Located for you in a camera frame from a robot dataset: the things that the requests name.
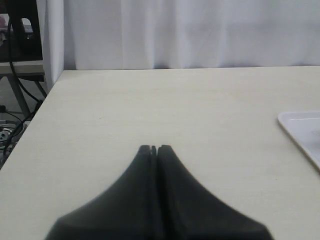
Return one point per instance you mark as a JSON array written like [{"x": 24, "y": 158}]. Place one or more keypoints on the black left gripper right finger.
[{"x": 191, "y": 212}]

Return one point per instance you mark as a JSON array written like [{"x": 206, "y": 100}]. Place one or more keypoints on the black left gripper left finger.
[{"x": 127, "y": 210}]

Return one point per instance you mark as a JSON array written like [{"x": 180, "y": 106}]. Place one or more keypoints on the power strip on floor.
[{"x": 7, "y": 132}]

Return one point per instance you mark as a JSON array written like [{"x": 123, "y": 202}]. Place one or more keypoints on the white plastic tray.
[{"x": 303, "y": 127}]

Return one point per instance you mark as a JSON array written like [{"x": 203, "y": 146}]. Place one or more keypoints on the background side table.
[{"x": 23, "y": 68}]

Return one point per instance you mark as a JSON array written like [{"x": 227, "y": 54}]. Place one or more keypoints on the white backdrop curtain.
[{"x": 173, "y": 34}]

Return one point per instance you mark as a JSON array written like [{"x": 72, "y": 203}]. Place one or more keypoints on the dark equipment on side table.
[{"x": 25, "y": 39}]

